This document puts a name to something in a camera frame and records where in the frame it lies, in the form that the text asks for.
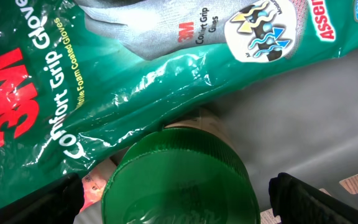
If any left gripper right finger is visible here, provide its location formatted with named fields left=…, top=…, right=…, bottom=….
left=268, top=172, right=358, bottom=224

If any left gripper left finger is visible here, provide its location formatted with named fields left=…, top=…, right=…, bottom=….
left=0, top=173, right=85, bottom=224

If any green lid spice jar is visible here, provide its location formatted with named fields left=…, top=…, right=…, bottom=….
left=101, top=108, right=260, bottom=223

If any green 3M gloves package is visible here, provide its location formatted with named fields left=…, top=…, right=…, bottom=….
left=0, top=0, right=358, bottom=208

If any orange snack packet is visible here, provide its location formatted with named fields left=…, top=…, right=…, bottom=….
left=80, top=158, right=117, bottom=212

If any grey plastic mesh basket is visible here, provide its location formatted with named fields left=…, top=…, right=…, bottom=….
left=73, top=40, right=358, bottom=224

